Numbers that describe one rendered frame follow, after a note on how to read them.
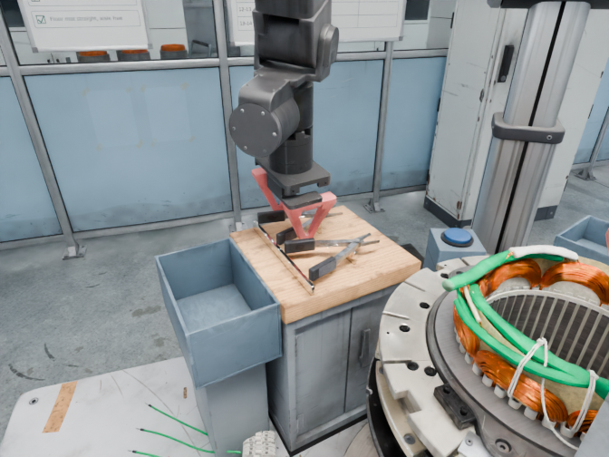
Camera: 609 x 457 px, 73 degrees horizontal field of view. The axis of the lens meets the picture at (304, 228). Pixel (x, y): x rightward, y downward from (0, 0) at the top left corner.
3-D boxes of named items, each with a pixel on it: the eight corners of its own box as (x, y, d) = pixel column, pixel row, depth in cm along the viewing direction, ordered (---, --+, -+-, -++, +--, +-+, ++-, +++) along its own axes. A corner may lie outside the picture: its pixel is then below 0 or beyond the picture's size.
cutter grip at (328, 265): (312, 282, 48) (313, 271, 47) (307, 279, 48) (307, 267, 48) (335, 268, 50) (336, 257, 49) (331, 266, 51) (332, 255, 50)
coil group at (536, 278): (490, 306, 41) (500, 271, 38) (478, 296, 42) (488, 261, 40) (538, 293, 42) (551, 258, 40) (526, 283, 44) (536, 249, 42)
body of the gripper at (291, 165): (285, 199, 50) (284, 142, 46) (254, 167, 57) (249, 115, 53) (332, 188, 52) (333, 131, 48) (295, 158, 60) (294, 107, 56)
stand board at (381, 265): (285, 325, 47) (285, 308, 46) (229, 247, 62) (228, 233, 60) (419, 276, 55) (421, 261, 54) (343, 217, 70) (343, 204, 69)
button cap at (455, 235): (473, 245, 63) (475, 239, 63) (447, 244, 63) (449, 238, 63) (466, 232, 67) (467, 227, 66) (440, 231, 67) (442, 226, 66)
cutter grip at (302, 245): (285, 254, 53) (285, 243, 52) (284, 250, 54) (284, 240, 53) (315, 250, 54) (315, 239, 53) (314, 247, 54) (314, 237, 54)
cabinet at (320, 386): (290, 458, 60) (286, 324, 47) (245, 369, 74) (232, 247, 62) (395, 403, 68) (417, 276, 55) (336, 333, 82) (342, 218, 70)
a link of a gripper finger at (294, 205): (291, 258, 53) (289, 196, 48) (268, 231, 59) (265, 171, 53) (335, 244, 56) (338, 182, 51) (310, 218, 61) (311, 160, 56)
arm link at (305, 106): (320, 70, 49) (275, 66, 50) (299, 85, 43) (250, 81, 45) (319, 126, 53) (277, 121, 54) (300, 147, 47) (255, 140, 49)
